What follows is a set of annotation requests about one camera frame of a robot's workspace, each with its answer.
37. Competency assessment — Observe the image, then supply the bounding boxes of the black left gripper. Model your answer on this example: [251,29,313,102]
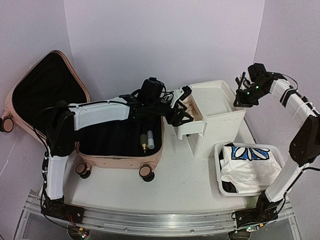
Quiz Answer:
[148,99,195,128]

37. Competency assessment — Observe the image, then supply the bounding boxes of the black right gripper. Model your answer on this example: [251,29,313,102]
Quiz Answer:
[233,83,268,108]

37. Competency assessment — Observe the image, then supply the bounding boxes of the pink eyeshadow palette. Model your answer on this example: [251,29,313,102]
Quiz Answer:
[182,98,202,121]

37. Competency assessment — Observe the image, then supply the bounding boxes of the white three-drawer storage cabinet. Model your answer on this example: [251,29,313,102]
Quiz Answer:
[174,80,246,159]

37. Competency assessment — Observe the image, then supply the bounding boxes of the small white tube bottle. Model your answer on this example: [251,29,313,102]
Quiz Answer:
[147,130,155,150]

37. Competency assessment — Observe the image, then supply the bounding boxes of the frosted gold-capped cosmetic bottle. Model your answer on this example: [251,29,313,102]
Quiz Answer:
[140,134,148,153]

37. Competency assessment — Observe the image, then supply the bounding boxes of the pink hard-shell suitcase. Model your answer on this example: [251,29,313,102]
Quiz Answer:
[0,49,166,181]

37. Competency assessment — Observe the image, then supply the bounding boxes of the white perforated plastic basket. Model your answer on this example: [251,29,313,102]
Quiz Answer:
[214,141,288,198]

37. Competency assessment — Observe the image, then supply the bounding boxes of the white garment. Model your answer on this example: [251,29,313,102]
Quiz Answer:
[219,142,282,194]

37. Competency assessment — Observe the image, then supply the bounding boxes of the dark denim jeans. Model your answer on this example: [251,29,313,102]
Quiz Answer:
[218,150,237,193]

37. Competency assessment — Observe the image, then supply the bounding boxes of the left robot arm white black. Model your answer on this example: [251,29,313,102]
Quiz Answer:
[41,94,193,223]

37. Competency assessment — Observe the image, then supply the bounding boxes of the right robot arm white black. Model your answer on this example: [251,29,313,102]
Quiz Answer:
[234,71,320,226]

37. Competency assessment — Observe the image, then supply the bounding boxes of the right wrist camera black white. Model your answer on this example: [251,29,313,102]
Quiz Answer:
[235,63,267,90]

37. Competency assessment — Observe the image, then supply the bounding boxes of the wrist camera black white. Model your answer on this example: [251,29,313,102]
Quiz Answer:
[235,63,267,90]
[135,77,192,109]

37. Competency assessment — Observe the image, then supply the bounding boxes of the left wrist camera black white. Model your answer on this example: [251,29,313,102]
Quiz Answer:
[135,77,192,109]

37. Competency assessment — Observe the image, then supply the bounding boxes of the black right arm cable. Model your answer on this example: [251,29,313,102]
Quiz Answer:
[281,73,300,91]

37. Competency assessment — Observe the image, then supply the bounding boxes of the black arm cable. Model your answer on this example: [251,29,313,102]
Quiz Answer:
[281,73,300,91]
[32,106,76,231]

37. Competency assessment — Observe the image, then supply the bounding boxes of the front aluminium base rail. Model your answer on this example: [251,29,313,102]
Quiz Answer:
[22,189,293,235]

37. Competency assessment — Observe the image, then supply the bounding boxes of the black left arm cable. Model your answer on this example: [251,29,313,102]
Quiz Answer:
[32,106,76,231]

